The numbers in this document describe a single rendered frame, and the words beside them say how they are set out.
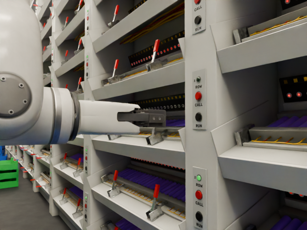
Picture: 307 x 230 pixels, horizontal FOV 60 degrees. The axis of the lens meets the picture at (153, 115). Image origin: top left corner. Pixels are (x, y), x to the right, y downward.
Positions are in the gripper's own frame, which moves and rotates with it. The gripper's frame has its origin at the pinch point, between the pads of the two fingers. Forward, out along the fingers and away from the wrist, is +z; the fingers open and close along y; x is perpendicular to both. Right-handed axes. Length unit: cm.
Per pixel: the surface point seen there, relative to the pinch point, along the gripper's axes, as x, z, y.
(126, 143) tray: -7.2, 10.6, -32.7
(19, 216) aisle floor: -59, -7, -145
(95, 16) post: 44, 11, -65
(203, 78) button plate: 8.3, 10.5, 1.7
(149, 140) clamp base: -5.3, 10.9, -19.5
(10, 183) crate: -56, -6, -236
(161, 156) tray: -9.2, 11.5, -14.6
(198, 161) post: -8.5, 10.8, 0.0
